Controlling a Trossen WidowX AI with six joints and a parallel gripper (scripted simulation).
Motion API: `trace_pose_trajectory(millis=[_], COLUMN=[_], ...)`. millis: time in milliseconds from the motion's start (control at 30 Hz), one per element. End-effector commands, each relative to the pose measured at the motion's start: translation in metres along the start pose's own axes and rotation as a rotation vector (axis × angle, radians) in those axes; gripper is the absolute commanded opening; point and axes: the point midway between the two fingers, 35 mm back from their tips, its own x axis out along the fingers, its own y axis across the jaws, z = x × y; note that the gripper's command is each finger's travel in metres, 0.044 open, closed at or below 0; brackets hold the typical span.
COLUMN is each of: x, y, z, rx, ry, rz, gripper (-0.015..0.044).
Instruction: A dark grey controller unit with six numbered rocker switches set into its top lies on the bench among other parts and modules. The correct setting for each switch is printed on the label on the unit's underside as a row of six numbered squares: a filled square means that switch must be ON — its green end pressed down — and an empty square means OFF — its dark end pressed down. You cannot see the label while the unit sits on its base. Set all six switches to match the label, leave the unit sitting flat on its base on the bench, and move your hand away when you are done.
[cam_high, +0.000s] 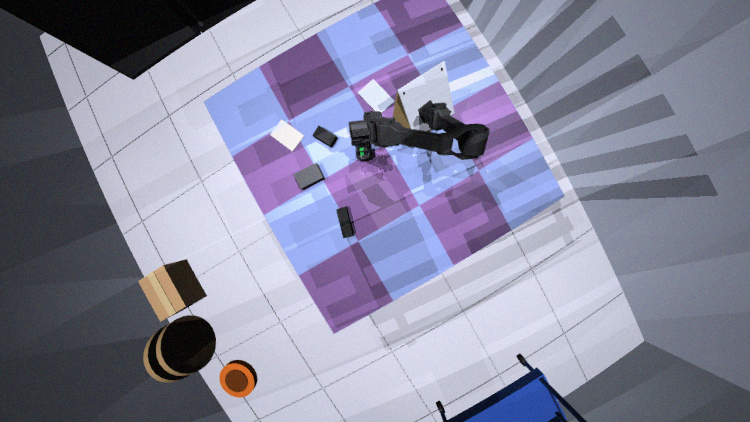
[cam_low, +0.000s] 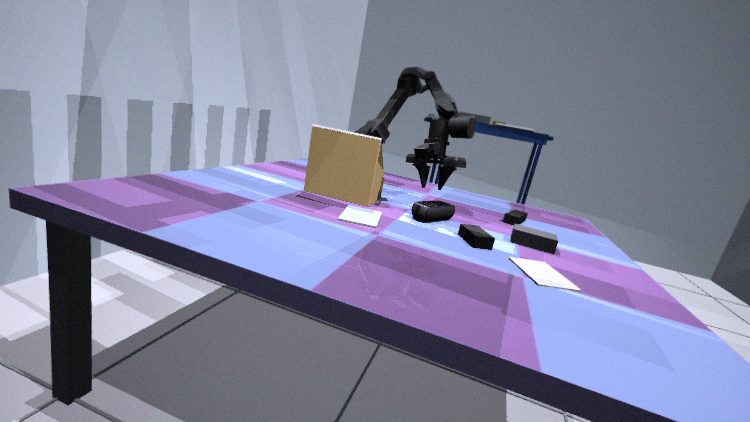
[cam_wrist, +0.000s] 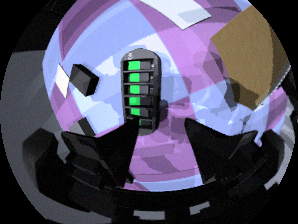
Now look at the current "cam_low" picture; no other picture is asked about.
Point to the white flat plate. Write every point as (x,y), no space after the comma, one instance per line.
(543,274)

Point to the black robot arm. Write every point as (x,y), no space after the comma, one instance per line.
(448,121)

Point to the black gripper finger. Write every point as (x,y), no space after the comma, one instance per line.
(423,173)
(445,172)

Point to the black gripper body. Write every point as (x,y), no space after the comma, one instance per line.
(447,161)

